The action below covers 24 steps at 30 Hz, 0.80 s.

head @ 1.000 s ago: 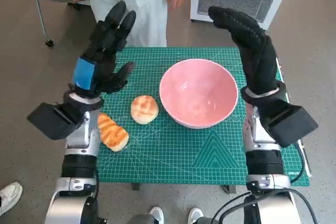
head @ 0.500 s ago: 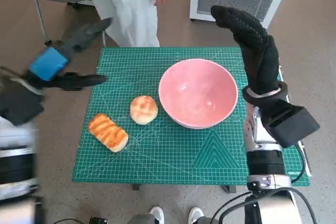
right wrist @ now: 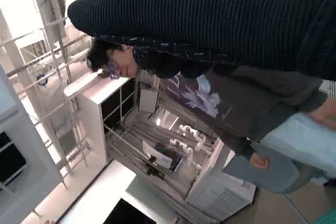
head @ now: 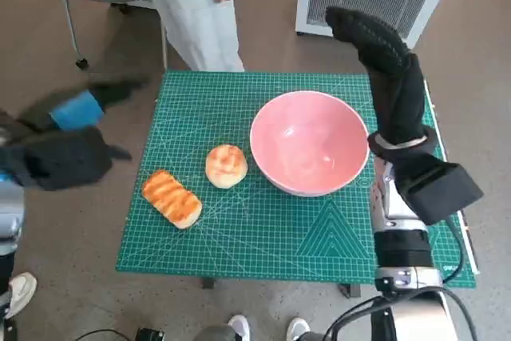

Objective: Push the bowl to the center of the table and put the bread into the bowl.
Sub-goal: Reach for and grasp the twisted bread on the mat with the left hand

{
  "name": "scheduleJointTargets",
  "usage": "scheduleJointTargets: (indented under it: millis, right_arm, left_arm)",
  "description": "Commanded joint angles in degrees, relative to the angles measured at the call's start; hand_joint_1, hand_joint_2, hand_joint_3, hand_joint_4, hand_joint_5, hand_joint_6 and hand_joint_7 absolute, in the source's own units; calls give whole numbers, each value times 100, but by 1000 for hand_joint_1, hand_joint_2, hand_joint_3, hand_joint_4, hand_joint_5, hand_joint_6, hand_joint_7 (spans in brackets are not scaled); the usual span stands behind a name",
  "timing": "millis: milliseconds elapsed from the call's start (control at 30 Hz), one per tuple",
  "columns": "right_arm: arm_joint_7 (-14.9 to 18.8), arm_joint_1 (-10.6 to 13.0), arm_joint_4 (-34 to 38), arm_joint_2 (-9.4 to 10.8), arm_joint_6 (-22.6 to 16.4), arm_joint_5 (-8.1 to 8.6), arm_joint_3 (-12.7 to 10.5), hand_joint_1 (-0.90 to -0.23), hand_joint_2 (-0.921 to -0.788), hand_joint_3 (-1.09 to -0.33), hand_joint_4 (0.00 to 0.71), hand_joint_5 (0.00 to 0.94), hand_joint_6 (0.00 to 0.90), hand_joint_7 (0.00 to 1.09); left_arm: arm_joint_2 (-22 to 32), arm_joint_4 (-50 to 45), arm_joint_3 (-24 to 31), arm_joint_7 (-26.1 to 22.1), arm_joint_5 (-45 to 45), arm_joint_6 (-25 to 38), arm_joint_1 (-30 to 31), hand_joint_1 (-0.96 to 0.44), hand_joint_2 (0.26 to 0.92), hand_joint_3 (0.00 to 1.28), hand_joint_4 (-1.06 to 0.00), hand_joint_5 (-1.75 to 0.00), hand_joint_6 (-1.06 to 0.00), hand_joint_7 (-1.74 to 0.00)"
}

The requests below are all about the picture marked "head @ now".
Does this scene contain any white shoe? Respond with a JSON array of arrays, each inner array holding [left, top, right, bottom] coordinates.
[[287, 316, 311, 341], [6, 272, 38, 320], [227, 315, 251, 341]]

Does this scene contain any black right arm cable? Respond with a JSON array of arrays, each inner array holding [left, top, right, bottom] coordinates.
[[323, 215, 478, 341]]

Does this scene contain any round toy bread bun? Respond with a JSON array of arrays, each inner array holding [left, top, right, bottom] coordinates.
[[204, 143, 248, 189]]

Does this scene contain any long toasted toy bread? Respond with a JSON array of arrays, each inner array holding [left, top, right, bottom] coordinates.
[[141, 169, 203, 231]]

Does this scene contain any pink bowl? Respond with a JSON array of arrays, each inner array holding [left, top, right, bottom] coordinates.
[[249, 91, 370, 197]]

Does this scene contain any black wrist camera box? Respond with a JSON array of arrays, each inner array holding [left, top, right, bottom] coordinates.
[[393, 149, 485, 226], [6, 127, 133, 192]]

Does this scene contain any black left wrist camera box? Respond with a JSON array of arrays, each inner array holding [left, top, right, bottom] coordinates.
[[6, 127, 133, 192]]

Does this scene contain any person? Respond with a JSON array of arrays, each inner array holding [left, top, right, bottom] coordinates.
[[131, 0, 256, 73]]

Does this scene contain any black box device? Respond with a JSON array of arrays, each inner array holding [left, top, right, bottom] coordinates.
[[135, 327, 167, 341]]

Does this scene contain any green cutting mat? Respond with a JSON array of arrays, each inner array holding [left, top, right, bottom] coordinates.
[[115, 69, 478, 289]]

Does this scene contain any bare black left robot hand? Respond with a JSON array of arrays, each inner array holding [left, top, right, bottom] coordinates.
[[47, 76, 151, 133]]

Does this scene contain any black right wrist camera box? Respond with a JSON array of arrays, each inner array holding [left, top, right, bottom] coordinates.
[[393, 149, 485, 226]]

